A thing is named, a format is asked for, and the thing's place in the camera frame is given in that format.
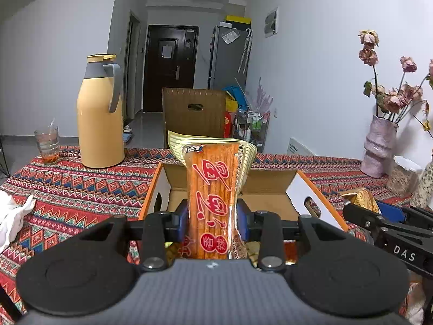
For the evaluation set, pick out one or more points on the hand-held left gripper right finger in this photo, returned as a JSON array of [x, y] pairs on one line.
[[242, 221]]

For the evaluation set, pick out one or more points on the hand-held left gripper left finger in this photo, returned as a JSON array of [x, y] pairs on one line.
[[181, 221]]

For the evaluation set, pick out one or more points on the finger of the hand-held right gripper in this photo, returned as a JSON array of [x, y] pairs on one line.
[[394, 213], [362, 216]]

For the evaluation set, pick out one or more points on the golden snack packet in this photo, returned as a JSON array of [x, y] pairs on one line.
[[363, 199]]

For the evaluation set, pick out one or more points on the orange spicy strip packet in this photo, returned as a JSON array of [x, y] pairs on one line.
[[209, 193]]

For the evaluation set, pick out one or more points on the orange cardboard box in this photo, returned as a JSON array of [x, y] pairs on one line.
[[264, 182]]

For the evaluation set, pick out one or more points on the speckled glass jar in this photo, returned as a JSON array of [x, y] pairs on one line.
[[424, 193]]

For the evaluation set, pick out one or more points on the clear jar with white lid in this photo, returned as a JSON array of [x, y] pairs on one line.
[[402, 176]]

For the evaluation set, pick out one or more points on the pink ceramic vase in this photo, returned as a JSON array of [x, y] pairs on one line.
[[379, 149]]

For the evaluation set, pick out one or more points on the red gift box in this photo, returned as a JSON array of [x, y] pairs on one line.
[[229, 125]]

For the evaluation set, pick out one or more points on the wooden chair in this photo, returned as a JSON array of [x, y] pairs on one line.
[[182, 122]]

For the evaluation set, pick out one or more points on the light blue floor rack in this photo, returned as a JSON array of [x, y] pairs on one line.
[[128, 137]]

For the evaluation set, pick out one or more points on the patterned red tablecloth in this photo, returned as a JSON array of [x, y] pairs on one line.
[[84, 193]]

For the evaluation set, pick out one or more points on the dried rose bouquet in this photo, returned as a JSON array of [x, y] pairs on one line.
[[394, 100]]

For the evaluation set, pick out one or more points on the yellow bag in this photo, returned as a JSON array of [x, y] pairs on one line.
[[231, 104]]

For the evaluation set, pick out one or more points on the yellow thermos jug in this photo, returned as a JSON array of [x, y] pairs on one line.
[[99, 125]]

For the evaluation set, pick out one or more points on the purple feather decoration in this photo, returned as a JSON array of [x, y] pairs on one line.
[[264, 96]]

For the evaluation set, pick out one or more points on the dark brown door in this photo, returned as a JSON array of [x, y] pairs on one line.
[[162, 84]]

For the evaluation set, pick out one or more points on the glass cup with straw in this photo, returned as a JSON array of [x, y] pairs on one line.
[[47, 145]]

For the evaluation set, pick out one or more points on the grey refrigerator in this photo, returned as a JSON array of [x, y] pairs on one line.
[[225, 64]]

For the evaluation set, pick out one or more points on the grey interior door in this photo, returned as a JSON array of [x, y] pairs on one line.
[[132, 71]]

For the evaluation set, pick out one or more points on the white cloth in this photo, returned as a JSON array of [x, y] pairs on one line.
[[12, 220]]

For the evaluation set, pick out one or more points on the white paper notice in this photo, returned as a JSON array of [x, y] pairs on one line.
[[167, 51]]

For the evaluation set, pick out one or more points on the white folded umbrella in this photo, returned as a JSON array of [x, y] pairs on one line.
[[246, 50]]

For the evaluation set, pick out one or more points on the clear plastic bag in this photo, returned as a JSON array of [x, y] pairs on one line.
[[230, 37]]

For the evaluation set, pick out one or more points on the yellow box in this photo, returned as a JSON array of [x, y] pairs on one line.
[[238, 20]]

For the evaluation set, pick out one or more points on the white electrical panel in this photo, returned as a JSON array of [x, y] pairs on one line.
[[271, 22]]

